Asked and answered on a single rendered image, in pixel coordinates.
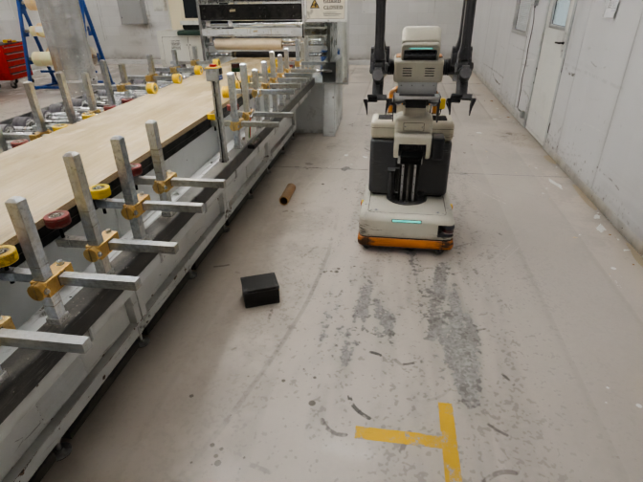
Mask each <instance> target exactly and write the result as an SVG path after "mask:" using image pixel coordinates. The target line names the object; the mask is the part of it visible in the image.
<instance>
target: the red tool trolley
mask: <svg viewBox="0 0 643 482"><path fill-rule="evenodd" d="M22 77H27V69H26V62H25V56H24V50H23V43H22V41H16V42H12V43H3V42H0V80H10V81H11V87H12V88H14V89H15V88H17V84H16V83H18V79H19V78H22Z"/></svg>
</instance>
